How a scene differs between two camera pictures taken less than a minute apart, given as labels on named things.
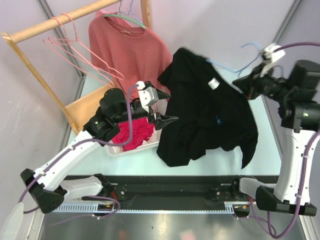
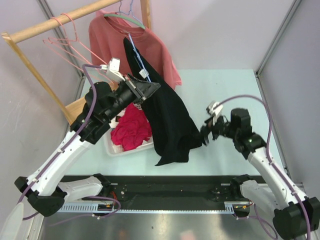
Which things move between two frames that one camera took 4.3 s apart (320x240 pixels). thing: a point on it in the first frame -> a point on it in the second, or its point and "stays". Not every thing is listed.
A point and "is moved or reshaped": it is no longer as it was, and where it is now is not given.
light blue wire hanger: x=238 y=71 -> x=138 y=54
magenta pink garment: x=142 y=131 stays
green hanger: x=127 y=18 stays
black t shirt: x=206 y=108 is moved or reshaped
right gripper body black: x=267 y=86 -> x=218 y=127
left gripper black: x=160 y=120 -> x=141 y=90
